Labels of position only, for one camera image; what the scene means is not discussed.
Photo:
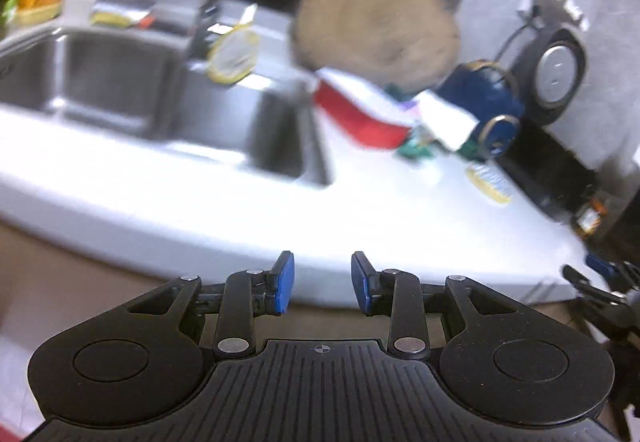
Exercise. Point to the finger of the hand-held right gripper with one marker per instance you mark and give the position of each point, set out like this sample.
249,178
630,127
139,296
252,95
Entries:
592,286
600,264

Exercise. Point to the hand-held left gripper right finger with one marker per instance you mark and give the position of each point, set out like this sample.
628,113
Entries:
362,282

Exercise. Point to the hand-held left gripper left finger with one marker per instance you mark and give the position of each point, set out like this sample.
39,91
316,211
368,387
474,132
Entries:
282,282

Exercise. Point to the red and white package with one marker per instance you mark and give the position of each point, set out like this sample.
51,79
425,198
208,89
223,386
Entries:
360,112

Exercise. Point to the small orange item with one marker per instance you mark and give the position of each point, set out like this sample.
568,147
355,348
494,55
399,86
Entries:
587,219

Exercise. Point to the yellow-rimmed mesh scrubber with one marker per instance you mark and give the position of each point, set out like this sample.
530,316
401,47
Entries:
490,182
234,50

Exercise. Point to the black appliance with silver disc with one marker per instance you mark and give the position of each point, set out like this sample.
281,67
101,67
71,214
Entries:
557,67

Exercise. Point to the blue round appliance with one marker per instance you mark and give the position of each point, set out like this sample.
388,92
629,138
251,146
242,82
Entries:
480,92

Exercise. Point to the wooden base cabinet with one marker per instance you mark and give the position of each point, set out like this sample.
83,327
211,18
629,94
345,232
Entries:
60,282

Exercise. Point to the round wooden cutting board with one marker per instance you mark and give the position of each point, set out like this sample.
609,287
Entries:
375,22

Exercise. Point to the stainless steel sink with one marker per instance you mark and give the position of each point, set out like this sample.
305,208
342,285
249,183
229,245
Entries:
120,77

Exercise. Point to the yellow sponge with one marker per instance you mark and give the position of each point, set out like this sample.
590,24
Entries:
117,15

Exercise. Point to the white wall socket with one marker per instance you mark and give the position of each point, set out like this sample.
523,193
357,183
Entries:
555,2

